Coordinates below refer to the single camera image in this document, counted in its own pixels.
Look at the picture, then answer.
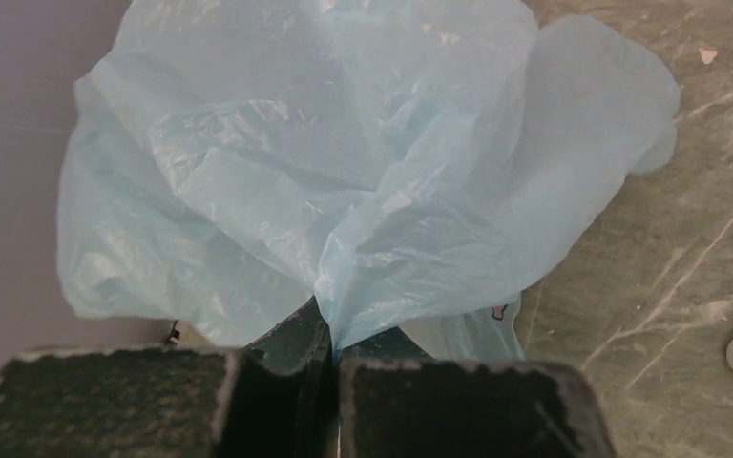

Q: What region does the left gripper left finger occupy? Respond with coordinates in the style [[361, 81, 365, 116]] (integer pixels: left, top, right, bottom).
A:
[[0, 302, 330, 457]]

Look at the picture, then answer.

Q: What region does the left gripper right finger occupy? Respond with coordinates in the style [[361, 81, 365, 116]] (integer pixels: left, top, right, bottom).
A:
[[336, 328, 617, 457]]

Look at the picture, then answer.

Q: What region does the light blue plastic bag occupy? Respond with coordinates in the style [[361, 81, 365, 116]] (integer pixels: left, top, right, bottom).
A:
[[57, 1, 681, 361]]

